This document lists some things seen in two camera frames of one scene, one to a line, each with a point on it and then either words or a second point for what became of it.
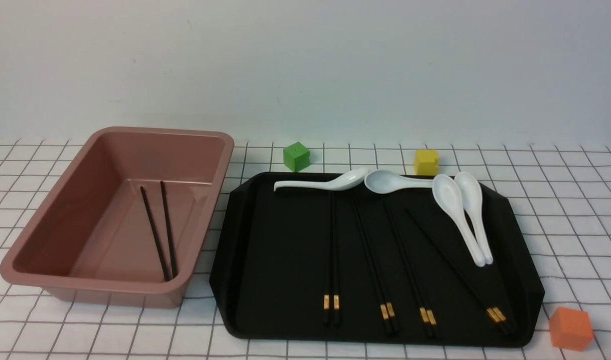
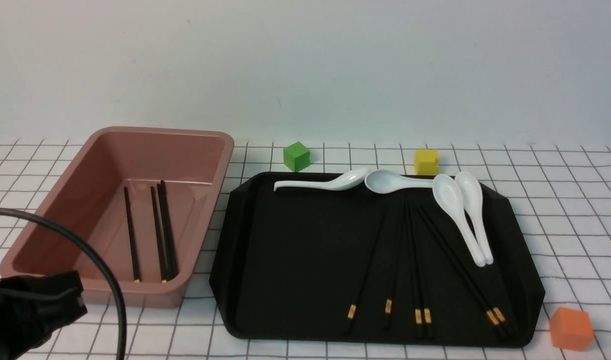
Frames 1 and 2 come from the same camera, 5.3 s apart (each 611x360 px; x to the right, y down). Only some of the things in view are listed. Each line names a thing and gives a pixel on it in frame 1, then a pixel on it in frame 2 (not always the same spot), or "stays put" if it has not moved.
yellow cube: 425,162 stays put
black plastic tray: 359,265 stays put
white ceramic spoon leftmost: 342,180 stays put
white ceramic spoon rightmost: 468,190 stays put
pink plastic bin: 125,220 stays put
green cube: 296,157 stays put
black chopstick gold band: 389,305 to 388,304
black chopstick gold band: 327,278 to 136,273
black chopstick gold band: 335,268 to 157,235
